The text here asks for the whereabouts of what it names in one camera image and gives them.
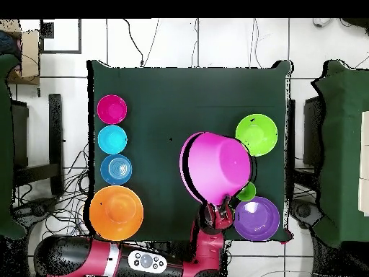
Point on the pink bowl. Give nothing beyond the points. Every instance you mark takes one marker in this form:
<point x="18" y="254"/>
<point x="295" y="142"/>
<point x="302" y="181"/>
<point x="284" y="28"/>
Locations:
<point x="216" y="167"/>

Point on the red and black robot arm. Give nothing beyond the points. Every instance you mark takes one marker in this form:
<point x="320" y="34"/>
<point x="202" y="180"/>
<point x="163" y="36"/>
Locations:
<point x="201" y="248"/>

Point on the dark green cup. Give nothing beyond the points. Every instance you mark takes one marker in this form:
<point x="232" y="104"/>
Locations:
<point x="248" y="192"/>

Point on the purple bowl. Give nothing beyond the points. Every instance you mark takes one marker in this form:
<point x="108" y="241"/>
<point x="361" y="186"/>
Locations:
<point x="256" y="219"/>

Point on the green bowl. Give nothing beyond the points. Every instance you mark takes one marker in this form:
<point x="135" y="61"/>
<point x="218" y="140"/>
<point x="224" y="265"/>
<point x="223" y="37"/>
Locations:
<point x="259" y="132"/>

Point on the orange bowl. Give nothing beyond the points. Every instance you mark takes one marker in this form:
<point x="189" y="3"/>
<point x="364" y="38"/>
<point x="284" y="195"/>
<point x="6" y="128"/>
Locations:
<point x="115" y="213"/>

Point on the translucent blue bowl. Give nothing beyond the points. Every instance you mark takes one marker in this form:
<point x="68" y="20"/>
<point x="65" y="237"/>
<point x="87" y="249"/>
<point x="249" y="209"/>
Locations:
<point x="116" y="169"/>

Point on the dark green table cloth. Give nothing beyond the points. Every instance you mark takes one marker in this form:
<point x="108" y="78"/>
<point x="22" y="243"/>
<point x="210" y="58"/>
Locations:
<point x="5" y="144"/>
<point x="158" y="95"/>
<point x="343" y="144"/>

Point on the turquoise bowl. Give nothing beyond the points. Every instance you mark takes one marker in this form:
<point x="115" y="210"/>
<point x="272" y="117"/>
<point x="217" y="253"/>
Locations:
<point x="112" y="139"/>

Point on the red bowl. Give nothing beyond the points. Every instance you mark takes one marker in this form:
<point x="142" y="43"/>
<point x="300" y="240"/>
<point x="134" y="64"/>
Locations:
<point x="111" y="109"/>

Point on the cardboard box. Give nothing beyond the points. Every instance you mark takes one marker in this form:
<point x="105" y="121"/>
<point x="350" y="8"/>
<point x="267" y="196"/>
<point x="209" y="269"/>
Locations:
<point x="30" y="57"/>

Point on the dark grey pedestal leg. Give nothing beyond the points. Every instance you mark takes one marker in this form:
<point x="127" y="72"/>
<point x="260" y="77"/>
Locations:
<point x="37" y="209"/>
<point x="304" y="210"/>

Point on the black stand frame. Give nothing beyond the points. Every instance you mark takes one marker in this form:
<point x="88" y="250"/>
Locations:
<point x="311" y="129"/>
<point x="56" y="129"/>

